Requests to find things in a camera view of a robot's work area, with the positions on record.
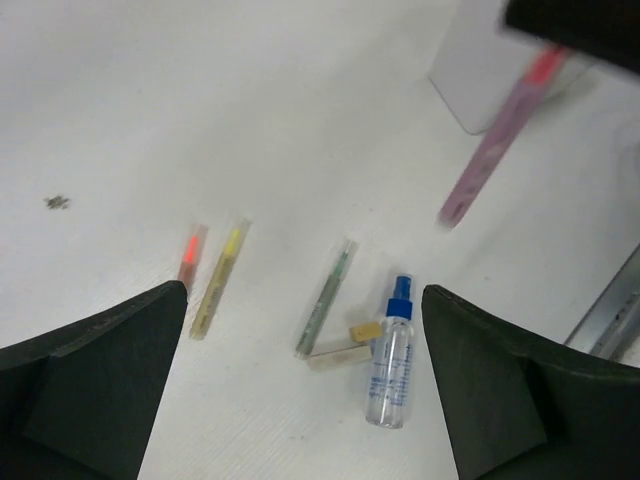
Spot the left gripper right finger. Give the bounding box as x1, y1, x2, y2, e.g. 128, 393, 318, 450
421, 285, 639, 479

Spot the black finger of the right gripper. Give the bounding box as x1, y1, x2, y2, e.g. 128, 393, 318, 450
503, 0, 639, 74

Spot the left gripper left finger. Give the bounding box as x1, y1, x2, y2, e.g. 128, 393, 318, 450
1, 281, 187, 479

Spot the purple pink highlighter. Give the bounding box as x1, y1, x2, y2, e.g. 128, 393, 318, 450
438, 45, 570, 229

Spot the brown orange highlighter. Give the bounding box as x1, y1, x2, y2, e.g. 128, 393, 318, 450
177, 224, 208, 295

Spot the white container box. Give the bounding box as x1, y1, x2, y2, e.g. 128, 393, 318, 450
427, 0, 596, 136

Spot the clear blue spray bottle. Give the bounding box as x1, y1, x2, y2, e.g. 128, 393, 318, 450
365, 275, 414, 429

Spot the beige eraser block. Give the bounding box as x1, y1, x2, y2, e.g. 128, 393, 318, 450
306, 342, 372, 372

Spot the small tan cube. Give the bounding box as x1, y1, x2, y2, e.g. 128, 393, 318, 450
349, 322, 383, 343

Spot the yellow highlighter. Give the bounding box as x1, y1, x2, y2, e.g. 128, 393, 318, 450
189, 218, 251, 340

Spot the green highlighter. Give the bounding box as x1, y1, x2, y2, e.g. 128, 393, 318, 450
294, 239, 356, 359

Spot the right side aluminium rail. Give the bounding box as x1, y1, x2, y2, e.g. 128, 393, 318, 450
565, 247, 639, 362

